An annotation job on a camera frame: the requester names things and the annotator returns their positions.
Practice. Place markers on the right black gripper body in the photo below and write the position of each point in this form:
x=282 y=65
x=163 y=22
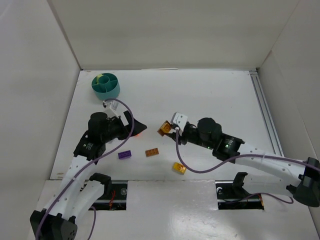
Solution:
x=180 y=135

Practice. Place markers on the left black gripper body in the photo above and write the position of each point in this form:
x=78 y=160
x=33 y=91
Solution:
x=125 y=127

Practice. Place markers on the orange translucent lego brick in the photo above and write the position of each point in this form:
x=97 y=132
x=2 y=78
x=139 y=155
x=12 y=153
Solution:
x=165 y=128

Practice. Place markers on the yellow lego brick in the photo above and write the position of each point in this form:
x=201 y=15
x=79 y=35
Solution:
x=179 y=168

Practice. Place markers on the light green lego piece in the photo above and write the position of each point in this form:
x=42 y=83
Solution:
x=98 y=77

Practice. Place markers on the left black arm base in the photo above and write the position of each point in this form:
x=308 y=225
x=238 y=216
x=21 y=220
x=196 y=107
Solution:
x=114 y=197

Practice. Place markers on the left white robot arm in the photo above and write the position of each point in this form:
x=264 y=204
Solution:
x=81 y=186

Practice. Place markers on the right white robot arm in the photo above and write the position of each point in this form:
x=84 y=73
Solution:
x=299 y=180

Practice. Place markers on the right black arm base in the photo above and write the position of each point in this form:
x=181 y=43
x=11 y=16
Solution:
x=231 y=195

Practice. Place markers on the purple long lego brick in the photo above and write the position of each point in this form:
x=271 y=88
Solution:
x=124 y=155

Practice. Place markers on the brown flat lego plate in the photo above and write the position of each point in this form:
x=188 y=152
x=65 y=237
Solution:
x=151 y=152

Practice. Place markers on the teal round divided container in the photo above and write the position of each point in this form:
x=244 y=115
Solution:
x=107 y=88

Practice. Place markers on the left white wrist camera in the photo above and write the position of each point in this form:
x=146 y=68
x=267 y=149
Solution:
x=110 y=108

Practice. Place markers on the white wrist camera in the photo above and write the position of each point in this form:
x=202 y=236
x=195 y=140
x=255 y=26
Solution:
x=179 y=121
x=110 y=108

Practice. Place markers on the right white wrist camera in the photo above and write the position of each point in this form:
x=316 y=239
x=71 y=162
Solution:
x=179 y=121

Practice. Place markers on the aluminium rail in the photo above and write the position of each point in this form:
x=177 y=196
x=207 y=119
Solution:
x=266 y=114

